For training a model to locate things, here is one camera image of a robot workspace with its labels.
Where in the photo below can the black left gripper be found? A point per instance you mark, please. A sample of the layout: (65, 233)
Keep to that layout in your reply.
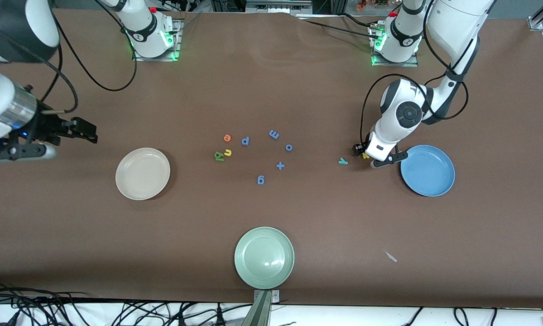
(358, 149)

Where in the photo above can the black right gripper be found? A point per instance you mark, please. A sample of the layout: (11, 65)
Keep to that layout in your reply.
(46, 128)

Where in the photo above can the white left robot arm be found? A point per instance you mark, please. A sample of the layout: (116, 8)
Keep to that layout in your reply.
(409, 114)

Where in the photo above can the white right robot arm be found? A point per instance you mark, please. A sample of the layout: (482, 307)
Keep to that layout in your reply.
(142, 27)

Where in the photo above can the beige round plate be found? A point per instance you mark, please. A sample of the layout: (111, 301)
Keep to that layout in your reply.
(142, 174)

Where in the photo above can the blue round plate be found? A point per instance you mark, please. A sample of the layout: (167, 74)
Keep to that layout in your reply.
(427, 172)

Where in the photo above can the brown table cover sheet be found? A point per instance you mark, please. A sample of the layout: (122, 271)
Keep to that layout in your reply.
(298, 90)

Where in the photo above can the blue foam letter m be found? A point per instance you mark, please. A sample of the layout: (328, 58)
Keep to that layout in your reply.
(274, 134)

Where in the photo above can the pale green round plate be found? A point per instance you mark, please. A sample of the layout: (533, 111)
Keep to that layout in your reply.
(264, 258)

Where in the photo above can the dark background equipment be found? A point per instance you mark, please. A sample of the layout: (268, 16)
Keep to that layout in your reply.
(276, 4)

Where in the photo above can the silver mounting plate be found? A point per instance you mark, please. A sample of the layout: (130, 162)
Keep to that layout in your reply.
(276, 296)

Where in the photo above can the grey metal pole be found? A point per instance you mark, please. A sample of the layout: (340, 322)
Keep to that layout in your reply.
(258, 312)

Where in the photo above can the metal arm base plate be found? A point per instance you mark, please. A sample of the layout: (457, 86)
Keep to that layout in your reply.
(380, 62)
(177, 43)

